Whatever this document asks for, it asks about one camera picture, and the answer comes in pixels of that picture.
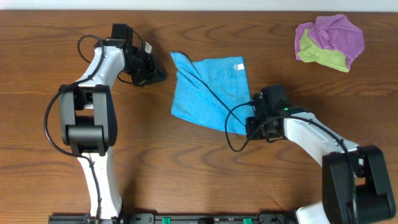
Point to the blue microfiber cloth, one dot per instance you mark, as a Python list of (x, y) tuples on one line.
[(208, 90)]

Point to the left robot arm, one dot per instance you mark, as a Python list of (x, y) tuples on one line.
[(88, 119)]

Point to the green microfiber cloth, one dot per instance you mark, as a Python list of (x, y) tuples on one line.
[(309, 51)]

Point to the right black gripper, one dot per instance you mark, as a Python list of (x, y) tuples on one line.
[(250, 122)]

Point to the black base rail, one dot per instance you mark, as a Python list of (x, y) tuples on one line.
[(150, 218)]

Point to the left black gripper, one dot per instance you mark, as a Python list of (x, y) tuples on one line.
[(148, 66)]

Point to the purple microfiber cloth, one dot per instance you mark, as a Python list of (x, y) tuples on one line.
[(333, 33)]

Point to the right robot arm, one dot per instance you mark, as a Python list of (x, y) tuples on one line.
[(356, 187)]

